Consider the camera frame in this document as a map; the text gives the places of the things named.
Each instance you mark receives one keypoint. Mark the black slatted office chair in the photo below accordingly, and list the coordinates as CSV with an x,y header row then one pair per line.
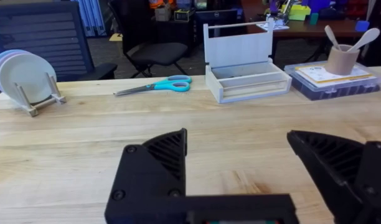
x,y
44,34

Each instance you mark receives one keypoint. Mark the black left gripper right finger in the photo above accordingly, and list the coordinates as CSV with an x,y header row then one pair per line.
x,y
343,174

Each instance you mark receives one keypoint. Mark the small wooden peg rack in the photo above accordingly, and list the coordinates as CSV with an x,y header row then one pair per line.
x,y
42,99

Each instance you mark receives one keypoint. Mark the clear plastic organizer case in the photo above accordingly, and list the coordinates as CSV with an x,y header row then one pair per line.
x,y
333,84

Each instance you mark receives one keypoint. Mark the black computer monitor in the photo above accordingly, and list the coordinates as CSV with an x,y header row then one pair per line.
x,y
216,17

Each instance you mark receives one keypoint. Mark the pale wooden spoon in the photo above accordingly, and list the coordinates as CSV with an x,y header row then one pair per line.
x,y
331,35
366,38

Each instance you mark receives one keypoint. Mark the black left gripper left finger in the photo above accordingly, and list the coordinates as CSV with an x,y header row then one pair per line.
x,y
150,174

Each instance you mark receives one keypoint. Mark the black padded chair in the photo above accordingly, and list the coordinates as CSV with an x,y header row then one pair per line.
x,y
153,46

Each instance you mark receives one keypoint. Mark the white plate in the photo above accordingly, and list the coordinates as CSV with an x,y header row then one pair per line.
x,y
27,77

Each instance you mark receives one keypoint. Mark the white wooden open box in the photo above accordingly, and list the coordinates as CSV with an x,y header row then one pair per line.
x,y
243,67

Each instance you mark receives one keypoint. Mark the dark wooden desk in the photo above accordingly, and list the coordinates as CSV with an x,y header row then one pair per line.
x,y
305,28

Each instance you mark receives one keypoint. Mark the beige cylindrical cup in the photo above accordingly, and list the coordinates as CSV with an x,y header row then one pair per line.
x,y
342,60

